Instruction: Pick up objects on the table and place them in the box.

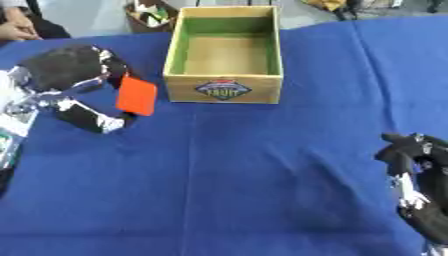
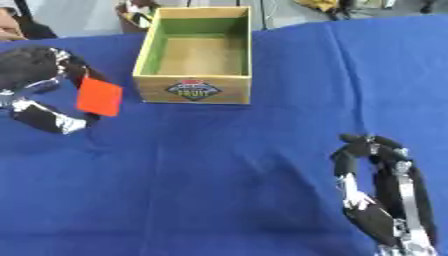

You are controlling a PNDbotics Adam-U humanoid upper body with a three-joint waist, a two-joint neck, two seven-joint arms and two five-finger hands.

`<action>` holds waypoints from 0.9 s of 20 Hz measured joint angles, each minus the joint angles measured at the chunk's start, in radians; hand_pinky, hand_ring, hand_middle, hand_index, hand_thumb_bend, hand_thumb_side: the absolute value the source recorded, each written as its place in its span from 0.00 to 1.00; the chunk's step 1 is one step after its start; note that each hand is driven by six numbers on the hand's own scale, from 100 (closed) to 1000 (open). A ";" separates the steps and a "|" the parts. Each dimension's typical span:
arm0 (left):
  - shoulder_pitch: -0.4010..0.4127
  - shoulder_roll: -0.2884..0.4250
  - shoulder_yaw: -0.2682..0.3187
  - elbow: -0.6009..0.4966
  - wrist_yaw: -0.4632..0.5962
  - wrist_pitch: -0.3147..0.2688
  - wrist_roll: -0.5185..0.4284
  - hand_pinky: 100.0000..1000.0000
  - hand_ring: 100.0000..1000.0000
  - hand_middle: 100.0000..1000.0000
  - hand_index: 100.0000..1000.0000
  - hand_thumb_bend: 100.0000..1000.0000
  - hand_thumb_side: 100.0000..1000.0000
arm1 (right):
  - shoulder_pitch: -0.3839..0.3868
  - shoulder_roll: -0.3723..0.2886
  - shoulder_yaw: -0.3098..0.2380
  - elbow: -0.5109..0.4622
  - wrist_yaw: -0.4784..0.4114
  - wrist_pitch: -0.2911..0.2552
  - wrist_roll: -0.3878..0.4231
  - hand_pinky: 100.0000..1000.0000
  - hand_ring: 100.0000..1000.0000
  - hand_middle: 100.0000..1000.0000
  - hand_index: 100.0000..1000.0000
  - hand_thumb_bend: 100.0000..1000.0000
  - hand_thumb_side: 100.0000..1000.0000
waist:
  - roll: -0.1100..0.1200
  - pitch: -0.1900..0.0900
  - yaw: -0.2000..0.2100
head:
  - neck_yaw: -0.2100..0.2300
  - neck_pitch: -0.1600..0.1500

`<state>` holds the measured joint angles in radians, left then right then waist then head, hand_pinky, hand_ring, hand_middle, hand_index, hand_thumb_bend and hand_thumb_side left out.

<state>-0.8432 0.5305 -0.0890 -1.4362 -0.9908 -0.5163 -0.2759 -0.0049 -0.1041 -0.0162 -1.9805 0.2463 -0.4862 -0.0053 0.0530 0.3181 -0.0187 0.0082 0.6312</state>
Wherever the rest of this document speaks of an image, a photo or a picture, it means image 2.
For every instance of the tan cardboard box green inside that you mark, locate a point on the tan cardboard box green inside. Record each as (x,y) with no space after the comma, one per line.
(195,56)

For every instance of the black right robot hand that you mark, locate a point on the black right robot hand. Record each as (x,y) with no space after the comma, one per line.
(385,196)

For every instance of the black tripod leg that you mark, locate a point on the black tripod leg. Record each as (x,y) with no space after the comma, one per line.
(262,13)

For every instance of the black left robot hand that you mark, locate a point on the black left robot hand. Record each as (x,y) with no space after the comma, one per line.
(29,65)

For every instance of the yellow and black bag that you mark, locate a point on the yellow and black bag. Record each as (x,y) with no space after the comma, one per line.
(328,6)

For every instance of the brown bag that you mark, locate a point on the brown bag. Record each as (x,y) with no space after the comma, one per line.
(135,15)

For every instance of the person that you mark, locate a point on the person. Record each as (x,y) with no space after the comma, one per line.
(20,25)

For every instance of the orange block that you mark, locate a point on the orange block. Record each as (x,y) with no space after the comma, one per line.
(100,96)

